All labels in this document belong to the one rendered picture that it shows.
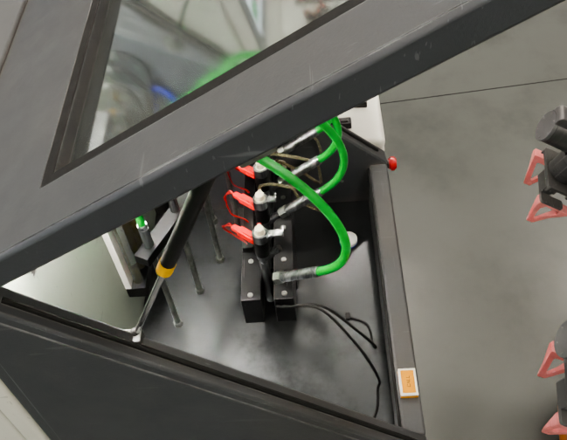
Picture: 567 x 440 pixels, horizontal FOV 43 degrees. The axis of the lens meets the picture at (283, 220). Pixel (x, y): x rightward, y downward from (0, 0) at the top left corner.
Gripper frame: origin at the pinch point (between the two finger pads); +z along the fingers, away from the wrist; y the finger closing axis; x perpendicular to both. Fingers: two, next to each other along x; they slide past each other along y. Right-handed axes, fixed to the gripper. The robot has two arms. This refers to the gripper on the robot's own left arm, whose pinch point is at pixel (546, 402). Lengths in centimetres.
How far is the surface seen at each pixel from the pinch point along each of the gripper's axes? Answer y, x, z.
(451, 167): -147, 39, 92
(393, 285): -23.1, -20.4, 15.7
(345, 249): -7.5, -40.8, -8.9
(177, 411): 16, -55, 10
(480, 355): -64, 48, 87
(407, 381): -2.9, -17.9, 12.9
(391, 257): -29.9, -21.1, 16.0
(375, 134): -61, -28, 16
